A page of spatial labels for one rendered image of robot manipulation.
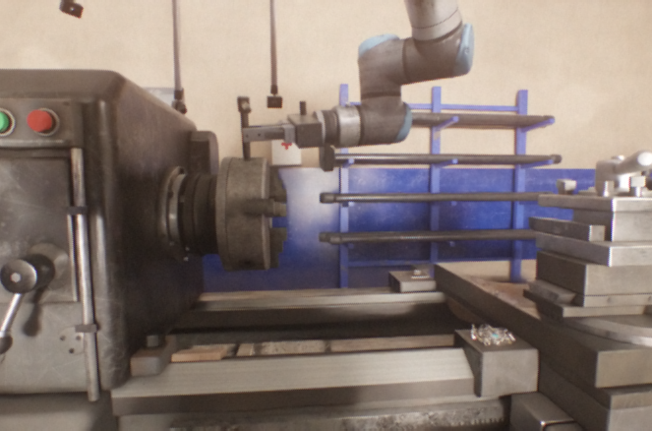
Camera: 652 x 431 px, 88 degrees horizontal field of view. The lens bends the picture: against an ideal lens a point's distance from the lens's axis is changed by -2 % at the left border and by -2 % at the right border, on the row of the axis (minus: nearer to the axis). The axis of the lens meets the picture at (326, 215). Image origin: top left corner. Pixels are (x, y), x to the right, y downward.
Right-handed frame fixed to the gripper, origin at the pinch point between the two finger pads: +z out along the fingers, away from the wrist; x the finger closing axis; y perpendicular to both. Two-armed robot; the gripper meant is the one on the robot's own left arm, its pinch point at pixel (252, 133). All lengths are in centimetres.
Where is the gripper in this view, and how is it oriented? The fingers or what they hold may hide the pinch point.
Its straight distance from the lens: 74.5
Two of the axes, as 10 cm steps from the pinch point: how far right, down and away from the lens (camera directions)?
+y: -0.2, -9.1, -4.2
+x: 2.5, 4.0, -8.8
